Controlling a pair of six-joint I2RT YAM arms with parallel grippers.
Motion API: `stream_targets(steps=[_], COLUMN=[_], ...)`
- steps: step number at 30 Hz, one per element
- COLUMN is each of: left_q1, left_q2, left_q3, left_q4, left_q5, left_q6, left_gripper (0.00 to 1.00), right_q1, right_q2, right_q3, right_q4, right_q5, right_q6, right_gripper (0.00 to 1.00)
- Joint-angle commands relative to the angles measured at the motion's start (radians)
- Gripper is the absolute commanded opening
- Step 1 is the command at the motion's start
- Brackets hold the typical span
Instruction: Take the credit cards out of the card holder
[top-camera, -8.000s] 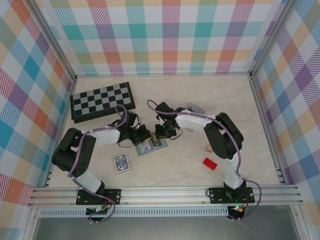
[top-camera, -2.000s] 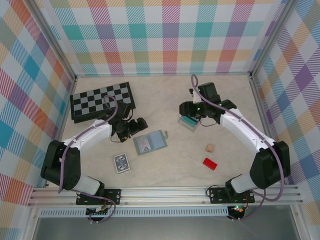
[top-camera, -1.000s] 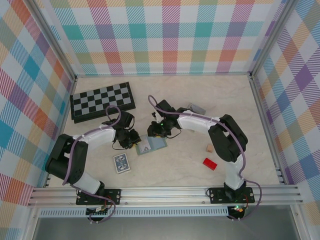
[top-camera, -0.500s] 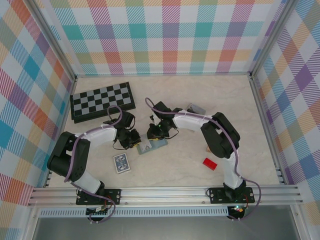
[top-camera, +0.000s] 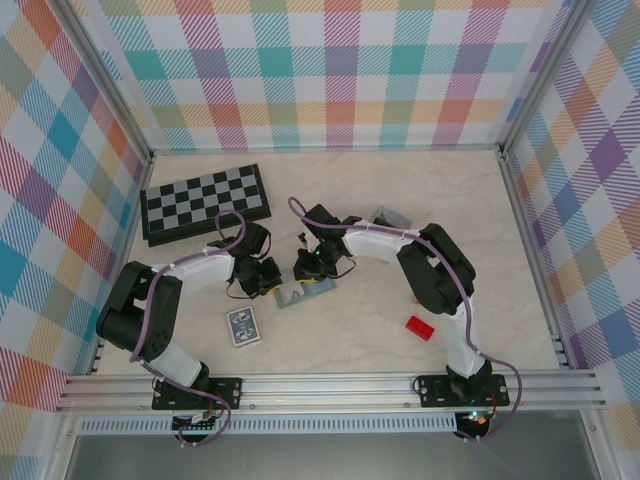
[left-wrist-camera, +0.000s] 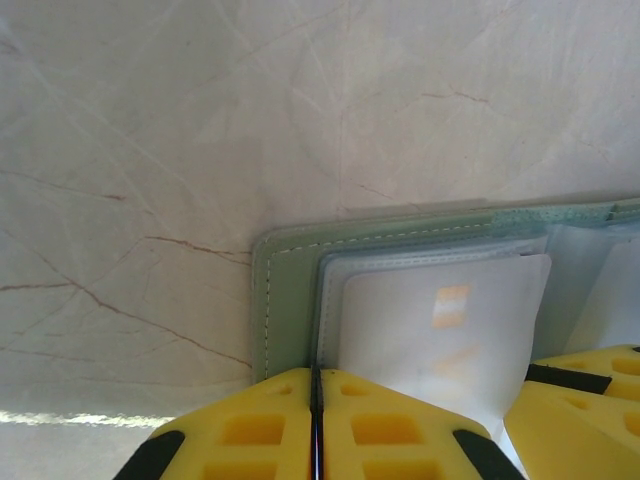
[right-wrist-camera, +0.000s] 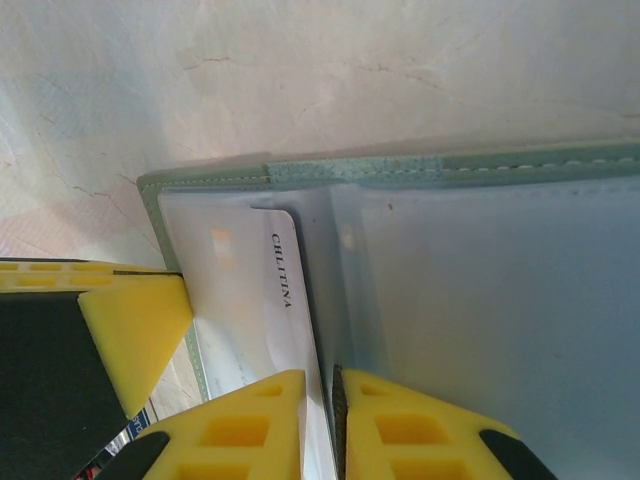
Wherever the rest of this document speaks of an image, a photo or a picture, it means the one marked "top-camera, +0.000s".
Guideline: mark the green card holder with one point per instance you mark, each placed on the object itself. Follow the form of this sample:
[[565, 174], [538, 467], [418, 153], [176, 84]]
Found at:
[[325, 288]]

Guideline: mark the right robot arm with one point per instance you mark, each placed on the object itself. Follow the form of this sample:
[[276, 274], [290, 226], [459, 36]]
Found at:
[[435, 270]]

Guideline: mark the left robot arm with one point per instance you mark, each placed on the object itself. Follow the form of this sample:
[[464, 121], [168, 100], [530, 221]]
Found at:
[[145, 320]]

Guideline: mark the blue playing card deck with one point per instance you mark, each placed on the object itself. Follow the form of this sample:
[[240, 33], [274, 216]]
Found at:
[[243, 327]]

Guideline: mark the black folding chessboard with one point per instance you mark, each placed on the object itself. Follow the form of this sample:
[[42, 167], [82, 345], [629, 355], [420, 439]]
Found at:
[[200, 200]]

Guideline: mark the red toy brick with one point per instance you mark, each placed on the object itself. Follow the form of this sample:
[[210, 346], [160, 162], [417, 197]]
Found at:
[[419, 328]]

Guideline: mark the small circuit board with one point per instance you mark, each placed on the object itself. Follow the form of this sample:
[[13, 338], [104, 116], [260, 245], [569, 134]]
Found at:
[[477, 419], [200, 424]]

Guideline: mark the grey metal panel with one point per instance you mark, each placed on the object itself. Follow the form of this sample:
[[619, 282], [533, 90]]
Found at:
[[325, 457]]

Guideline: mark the thin aluminium frame bar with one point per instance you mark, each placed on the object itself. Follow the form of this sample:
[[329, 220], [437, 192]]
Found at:
[[325, 149]]

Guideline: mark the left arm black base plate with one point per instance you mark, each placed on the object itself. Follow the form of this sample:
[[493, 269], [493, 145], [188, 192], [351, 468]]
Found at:
[[227, 392]]

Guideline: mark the wide aluminium mounting rail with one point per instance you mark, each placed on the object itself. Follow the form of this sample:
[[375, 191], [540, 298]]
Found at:
[[325, 392]]

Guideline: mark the aluminium side rail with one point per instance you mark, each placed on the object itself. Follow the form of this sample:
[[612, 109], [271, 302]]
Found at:
[[531, 250], [143, 185]]

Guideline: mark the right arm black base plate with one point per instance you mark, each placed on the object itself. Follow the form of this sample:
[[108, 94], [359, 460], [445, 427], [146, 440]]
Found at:
[[435, 390]]

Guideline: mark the aluminium frame post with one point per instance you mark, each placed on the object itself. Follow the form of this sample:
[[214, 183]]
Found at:
[[545, 75], [107, 80]]

